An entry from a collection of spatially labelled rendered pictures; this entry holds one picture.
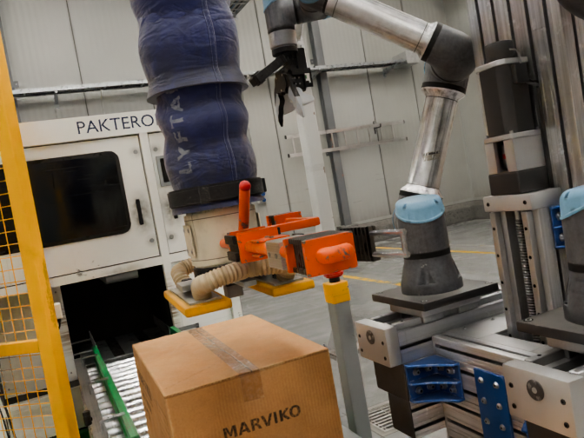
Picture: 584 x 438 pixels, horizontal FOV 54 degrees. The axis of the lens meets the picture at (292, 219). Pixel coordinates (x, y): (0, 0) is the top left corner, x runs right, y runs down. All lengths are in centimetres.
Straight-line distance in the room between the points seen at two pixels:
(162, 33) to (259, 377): 80
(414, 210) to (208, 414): 67
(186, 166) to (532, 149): 74
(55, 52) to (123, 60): 108
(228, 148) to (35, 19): 936
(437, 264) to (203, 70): 70
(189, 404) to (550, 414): 73
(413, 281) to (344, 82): 1047
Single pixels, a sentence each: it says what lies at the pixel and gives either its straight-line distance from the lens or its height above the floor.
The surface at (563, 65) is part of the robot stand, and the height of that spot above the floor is 149.
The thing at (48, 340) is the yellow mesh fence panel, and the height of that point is 101.
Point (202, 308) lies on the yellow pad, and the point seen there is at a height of 113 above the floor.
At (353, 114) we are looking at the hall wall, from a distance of 1175.
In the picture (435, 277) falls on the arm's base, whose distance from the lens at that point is 141.
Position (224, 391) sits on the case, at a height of 92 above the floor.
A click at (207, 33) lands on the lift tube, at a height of 171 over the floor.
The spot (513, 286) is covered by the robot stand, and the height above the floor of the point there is 105.
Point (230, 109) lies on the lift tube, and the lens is 131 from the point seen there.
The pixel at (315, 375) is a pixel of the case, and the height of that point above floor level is 89.
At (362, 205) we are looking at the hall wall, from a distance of 1163.
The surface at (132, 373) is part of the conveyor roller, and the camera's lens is 315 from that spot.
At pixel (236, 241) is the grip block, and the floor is 126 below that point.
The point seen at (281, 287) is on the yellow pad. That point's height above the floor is 114.
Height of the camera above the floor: 134
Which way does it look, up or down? 3 degrees down
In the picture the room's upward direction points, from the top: 10 degrees counter-clockwise
